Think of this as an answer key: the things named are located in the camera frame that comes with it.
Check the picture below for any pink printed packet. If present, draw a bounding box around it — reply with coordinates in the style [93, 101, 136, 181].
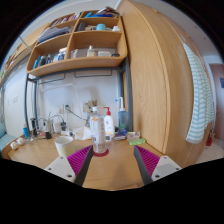
[126, 130, 141, 139]

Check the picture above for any blue long-nozzle bottle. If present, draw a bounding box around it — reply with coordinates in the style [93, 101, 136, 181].
[115, 96, 129, 132]

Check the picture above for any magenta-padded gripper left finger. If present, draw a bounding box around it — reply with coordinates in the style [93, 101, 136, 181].
[44, 144, 95, 187]

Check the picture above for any wooden wardrobe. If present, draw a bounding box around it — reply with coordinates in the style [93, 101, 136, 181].
[114, 0, 213, 168]

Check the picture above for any white cup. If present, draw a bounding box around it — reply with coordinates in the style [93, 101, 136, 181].
[54, 135, 75, 158]

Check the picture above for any light blue pillow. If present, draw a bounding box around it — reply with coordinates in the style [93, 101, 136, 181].
[0, 123, 17, 151]

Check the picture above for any white crumpled paper bag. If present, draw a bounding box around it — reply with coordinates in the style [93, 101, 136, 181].
[73, 125, 93, 141]

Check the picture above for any white red-pump lotion bottle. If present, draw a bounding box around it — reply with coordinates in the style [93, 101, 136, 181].
[102, 106, 116, 139]

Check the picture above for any white power adapter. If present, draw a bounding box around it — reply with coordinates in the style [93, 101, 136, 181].
[53, 121, 63, 133]

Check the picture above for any dark metal desk frame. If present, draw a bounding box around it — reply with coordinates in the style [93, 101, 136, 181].
[23, 54, 134, 134]

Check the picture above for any clear plastic water bottle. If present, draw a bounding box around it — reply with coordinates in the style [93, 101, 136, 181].
[89, 105, 108, 154]

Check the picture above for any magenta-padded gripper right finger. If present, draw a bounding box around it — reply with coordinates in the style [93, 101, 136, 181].
[133, 145, 183, 186]

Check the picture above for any wooden shelf unit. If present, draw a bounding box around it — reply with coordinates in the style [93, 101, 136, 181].
[26, 5, 129, 78]

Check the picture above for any green white striped towel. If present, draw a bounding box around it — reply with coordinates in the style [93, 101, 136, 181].
[181, 41, 215, 145]

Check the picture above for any small dark blue bottle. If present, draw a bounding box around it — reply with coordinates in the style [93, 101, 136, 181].
[114, 128, 128, 141]

